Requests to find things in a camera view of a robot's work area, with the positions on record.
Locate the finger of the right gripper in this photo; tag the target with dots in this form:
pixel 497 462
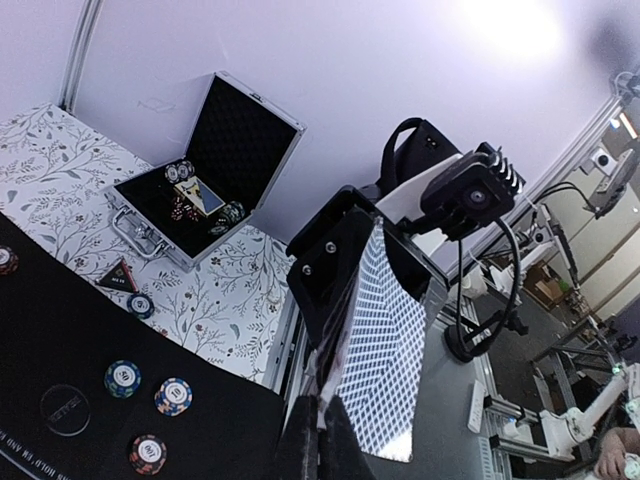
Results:
pixel 327 252

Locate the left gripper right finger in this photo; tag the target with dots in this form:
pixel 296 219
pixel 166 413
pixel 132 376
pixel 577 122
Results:
pixel 343 458

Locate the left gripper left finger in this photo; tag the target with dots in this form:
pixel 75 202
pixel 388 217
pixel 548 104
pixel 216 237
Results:
pixel 298 449

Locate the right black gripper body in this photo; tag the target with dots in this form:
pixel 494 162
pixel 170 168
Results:
pixel 415 272

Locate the blue playing card deck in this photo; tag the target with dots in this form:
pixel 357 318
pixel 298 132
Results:
pixel 375 366

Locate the orange chip stack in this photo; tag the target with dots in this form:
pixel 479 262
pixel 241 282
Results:
pixel 9 260
pixel 147 455

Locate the teal poker chip stack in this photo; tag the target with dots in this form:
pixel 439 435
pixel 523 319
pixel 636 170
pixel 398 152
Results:
pixel 122 379

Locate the black dealer button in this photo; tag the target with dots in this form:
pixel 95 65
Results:
pixel 65 410

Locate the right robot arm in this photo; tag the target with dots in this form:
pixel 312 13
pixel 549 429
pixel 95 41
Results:
pixel 327 250

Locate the white poker chip stack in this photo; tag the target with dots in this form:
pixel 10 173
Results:
pixel 173 397

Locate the aluminium poker case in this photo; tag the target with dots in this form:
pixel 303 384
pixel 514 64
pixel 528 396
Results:
pixel 184 209

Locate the single teal poker chip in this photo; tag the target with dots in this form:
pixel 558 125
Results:
pixel 140 305

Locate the black triangular chip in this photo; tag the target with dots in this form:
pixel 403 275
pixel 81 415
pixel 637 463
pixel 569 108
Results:
pixel 119 277

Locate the black poker felt mat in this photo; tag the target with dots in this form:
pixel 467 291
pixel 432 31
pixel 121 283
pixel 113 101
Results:
pixel 58 329

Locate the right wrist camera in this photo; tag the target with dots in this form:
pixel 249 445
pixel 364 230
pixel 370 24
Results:
pixel 427 183

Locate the right aluminium frame post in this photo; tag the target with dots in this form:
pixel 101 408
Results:
pixel 78 53

